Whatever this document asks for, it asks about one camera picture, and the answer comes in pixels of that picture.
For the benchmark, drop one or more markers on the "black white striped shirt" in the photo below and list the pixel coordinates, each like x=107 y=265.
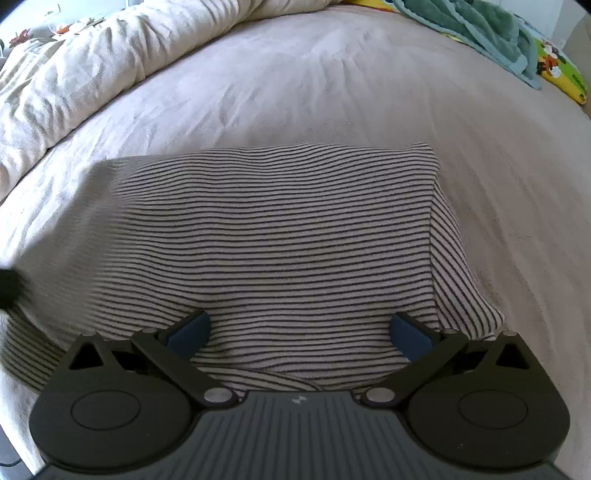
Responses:
x=286 y=249

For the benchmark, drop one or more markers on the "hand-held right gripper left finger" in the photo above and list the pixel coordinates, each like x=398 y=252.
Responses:
x=188 y=333

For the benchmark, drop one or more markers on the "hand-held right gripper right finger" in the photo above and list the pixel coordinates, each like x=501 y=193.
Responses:
x=411 y=334

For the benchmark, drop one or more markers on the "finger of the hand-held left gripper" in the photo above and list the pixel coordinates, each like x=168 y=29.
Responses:
x=8 y=290

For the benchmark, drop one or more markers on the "green towel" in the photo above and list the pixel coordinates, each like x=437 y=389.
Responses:
x=480 y=27

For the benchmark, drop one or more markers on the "white crumpled duvet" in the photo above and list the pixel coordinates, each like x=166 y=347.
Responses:
x=83 y=64

